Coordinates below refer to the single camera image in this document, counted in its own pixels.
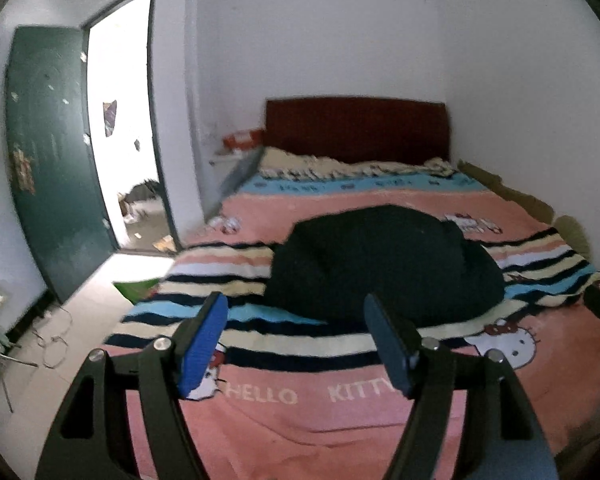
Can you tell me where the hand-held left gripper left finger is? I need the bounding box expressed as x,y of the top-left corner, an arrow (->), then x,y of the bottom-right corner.
35,291 -> 231,480

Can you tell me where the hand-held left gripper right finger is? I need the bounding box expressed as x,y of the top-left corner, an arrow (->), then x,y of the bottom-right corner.
362,294 -> 561,480

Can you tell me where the black hooded jacket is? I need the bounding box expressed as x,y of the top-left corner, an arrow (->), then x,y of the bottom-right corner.
265,205 -> 505,328

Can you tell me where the green bag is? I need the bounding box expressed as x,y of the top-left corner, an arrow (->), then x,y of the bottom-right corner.
112,280 -> 159,304

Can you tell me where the pink striped printed blanket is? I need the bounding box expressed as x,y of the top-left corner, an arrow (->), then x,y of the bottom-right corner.
100,147 -> 600,480

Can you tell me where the pile of rubbish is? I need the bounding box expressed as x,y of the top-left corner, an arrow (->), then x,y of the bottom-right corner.
119,179 -> 165,225

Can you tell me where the white nightstand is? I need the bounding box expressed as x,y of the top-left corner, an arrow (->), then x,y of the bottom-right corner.
209,152 -> 264,207

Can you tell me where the red box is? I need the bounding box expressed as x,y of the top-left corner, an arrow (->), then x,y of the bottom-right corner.
223,129 -> 266,152

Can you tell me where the dark red headboard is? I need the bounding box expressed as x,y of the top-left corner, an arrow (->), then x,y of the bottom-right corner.
265,97 -> 451,167

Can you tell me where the dark green door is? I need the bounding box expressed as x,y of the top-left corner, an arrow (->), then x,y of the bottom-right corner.
5,25 -> 122,304

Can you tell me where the thin floor cable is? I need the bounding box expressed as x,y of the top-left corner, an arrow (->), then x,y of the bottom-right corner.
34,309 -> 75,369

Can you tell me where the dark wall sticker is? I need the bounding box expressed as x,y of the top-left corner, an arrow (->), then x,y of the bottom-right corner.
102,100 -> 119,137

